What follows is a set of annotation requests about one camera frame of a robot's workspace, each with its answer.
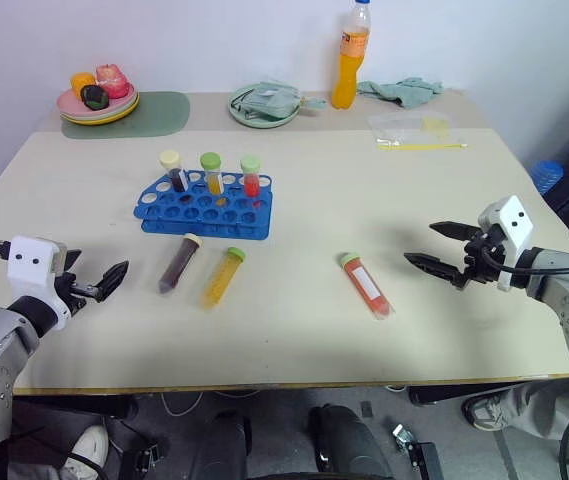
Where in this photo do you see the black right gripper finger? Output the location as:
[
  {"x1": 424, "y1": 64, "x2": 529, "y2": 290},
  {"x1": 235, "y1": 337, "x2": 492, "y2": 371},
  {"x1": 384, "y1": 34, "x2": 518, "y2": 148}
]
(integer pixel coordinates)
[
  {"x1": 429, "y1": 220, "x2": 482, "y2": 242},
  {"x1": 403, "y1": 252, "x2": 466, "y2": 290}
]

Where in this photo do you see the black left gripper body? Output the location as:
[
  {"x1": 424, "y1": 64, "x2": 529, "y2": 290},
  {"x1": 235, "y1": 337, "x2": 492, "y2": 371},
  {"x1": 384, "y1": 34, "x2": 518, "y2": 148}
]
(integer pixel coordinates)
[{"x1": 54, "y1": 271, "x2": 91, "y2": 318}]

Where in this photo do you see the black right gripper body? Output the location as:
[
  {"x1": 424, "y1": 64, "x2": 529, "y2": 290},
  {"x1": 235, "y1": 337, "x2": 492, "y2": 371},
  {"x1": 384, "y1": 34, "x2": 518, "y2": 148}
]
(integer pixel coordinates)
[{"x1": 460, "y1": 226, "x2": 509, "y2": 292}]

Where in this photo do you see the dark purple tube cream cap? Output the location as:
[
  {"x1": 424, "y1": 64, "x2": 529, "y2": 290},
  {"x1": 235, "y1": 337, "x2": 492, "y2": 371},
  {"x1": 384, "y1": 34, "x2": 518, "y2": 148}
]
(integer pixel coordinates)
[
  {"x1": 157, "y1": 233, "x2": 204, "y2": 296},
  {"x1": 158, "y1": 149, "x2": 190, "y2": 194}
]

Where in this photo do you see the red tube green cap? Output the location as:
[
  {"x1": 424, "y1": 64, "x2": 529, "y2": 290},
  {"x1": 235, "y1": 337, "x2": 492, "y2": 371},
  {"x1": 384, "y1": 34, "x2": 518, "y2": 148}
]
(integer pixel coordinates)
[
  {"x1": 239, "y1": 154, "x2": 264, "y2": 198},
  {"x1": 338, "y1": 251, "x2": 397, "y2": 322}
]

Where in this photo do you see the yellow tube green cap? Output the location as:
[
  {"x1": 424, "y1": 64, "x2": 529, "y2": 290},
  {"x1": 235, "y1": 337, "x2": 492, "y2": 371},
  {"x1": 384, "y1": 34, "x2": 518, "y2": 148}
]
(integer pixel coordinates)
[
  {"x1": 198, "y1": 246, "x2": 247, "y2": 310},
  {"x1": 199, "y1": 151, "x2": 225, "y2": 197}
]

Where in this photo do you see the blue test tube rack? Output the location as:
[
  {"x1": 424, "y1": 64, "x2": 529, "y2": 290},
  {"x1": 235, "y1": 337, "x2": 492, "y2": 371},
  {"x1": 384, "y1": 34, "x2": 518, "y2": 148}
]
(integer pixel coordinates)
[{"x1": 132, "y1": 169, "x2": 274, "y2": 242}]

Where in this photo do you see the clear plastic zip bag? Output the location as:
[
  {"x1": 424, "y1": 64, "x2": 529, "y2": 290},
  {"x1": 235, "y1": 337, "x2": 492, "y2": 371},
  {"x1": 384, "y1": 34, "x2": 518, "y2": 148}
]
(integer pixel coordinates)
[{"x1": 366, "y1": 113, "x2": 470, "y2": 152}]

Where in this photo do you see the blue ribbed container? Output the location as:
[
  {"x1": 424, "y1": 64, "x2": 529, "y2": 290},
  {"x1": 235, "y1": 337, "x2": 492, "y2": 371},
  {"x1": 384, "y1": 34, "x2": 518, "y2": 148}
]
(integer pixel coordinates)
[{"x1": 530, "y1": 158, "x2": 565, "y2": 197}]

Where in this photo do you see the grey sneaker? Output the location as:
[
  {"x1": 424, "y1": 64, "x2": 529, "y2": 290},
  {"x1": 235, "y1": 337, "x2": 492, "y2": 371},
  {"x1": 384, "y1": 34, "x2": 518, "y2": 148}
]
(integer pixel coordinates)
[{"x1": 460, "y1": 388, "x2": 517, "y2": 432}]

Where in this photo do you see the green cloth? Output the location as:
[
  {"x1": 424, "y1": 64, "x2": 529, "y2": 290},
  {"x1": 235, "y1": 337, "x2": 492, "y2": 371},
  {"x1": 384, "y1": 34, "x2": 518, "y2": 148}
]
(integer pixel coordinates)
[{"x1": 356, "y1": 76, "x2": 447, "y2": 110}]

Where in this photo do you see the yellow plate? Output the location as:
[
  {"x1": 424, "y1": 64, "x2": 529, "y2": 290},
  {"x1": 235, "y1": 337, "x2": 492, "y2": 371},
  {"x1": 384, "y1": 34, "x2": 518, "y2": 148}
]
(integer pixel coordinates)
[{"x1": 59, "y1": 94, "x2": 142, "y2": 127}]

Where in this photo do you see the pink plate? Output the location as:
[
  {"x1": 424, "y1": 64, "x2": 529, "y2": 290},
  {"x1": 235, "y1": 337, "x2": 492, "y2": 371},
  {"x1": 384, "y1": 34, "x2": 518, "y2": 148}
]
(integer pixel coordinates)
[{"x1": 55, "y1": 85, "x2": 139, "y2": 117}]

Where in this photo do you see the grey trouser leg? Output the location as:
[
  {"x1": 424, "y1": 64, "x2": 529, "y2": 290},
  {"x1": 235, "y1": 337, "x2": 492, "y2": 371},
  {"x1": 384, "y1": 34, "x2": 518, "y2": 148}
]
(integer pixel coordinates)
[{"x1": 501, "y1": 378, "x2": 569, "y2": 442}]

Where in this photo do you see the white shoe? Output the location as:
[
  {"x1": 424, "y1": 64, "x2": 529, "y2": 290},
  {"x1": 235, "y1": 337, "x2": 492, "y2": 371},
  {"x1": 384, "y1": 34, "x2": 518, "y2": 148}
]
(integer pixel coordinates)
[{"x1": 62, "y1": 424, "x2": 111, "y2": 480}]

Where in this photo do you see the light green plate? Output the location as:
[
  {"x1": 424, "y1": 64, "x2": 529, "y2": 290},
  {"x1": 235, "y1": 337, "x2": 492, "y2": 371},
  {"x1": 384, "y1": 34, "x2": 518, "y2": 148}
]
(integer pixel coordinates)
[{"x1": 58, "y1": 92, "x2": 140, "y2": 121}]

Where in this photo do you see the dark toy avocado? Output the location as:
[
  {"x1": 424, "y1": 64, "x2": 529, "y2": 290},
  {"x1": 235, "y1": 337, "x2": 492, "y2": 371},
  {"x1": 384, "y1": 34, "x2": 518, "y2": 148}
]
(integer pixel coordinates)
[{"x1": 79, "y1": 84, "x2": 111, "y2": 111}]

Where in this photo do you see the green placemat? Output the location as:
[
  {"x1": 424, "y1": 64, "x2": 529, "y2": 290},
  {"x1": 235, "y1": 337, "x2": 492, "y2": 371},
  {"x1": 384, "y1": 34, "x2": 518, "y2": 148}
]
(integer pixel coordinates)
[{"x1": 60, "y1": 90, "x2": 191, "y2": 141}]

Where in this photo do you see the orange toy fruit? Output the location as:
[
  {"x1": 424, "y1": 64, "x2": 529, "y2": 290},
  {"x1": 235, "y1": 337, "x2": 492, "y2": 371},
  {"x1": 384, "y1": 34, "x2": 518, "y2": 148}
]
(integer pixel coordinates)
[{"x1": 69, "y1": 71, "x2": 98, "y2": 96}]

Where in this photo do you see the red toy apple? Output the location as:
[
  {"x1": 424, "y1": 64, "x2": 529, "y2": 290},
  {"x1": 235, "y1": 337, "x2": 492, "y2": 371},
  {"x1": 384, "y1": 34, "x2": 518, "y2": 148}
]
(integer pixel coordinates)
[{"x1": 94, "y1": 62, "x2": 131, "y2": 100}]

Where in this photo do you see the dark rounded shape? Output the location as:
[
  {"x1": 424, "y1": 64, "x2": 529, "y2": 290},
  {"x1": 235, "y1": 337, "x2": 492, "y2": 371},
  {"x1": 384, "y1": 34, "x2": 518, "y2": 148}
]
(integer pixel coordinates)
[{"x1": 307, "y1": 403, "x2": 396, "y2": 475}]

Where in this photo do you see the orange soda bottle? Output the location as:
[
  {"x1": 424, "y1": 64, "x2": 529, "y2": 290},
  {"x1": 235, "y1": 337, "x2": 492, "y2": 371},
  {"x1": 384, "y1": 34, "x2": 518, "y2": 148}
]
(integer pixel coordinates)
[{"x1": 331, "y1": 0, "x2": 373, "y2": 110}]

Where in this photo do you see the pale green plate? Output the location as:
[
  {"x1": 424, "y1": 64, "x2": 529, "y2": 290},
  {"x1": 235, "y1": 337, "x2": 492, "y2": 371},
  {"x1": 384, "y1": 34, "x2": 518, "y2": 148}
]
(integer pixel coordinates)
[{"x1": 227, "y1": 83, "x2": 301, "y2": 130}]

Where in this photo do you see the grey-green fabric pouch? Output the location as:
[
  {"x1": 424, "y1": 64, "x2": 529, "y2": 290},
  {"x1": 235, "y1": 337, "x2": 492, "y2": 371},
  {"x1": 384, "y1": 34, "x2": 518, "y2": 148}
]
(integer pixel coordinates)
[{"x1": 231, "y1": 81, "x2": 329, "y2": 120}]

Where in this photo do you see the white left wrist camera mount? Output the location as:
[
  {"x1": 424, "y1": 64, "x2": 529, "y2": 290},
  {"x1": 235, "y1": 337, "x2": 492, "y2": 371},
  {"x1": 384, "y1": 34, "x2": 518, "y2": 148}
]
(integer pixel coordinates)
[{"x1": 5, "y1": 235, "x2": 69, "y2": 332}]

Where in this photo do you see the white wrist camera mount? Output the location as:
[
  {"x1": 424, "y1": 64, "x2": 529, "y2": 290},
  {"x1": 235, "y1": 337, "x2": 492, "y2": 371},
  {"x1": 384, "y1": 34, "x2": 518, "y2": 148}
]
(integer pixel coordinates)
[
  {"x1": 5, "y1": 235, "x2": 69, "y2": 332},
  {"x1": 477, "y1": 195, "x2": 536, "y2": 293}
]

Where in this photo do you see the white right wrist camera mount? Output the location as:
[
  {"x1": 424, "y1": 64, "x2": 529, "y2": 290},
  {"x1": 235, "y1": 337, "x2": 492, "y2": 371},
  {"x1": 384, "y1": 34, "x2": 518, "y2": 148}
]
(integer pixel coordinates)
[{"x1": 477, "y1": 195, "x2": 536, "y2": 293}]

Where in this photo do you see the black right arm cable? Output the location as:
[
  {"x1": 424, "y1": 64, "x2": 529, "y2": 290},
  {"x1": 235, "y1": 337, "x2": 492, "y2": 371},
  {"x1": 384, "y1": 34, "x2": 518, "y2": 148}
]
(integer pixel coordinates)
[{"x1": 481, "y1": 245, "x2": 569, "y2": 275}]

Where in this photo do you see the black table frame bar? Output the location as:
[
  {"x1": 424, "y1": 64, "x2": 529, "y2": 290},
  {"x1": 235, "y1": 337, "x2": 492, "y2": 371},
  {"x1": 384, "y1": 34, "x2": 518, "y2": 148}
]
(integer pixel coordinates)
[{"x1": 407, "y1": 382, "x2": 525, "y2": 407}]

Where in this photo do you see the white cable under table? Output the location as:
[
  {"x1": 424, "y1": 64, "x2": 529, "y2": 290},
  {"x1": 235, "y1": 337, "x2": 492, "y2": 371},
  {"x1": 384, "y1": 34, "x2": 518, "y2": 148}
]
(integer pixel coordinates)
[{"x1": 159, "y1": 388, "x2": 262, "y2": 418}]

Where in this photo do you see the metal caster bracket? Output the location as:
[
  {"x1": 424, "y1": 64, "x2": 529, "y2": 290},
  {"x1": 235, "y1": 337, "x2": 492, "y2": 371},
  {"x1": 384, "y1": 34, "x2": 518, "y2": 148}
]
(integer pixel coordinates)
[{"x1": 390, "y1": 422, "x2": 441, "y2": 474}]

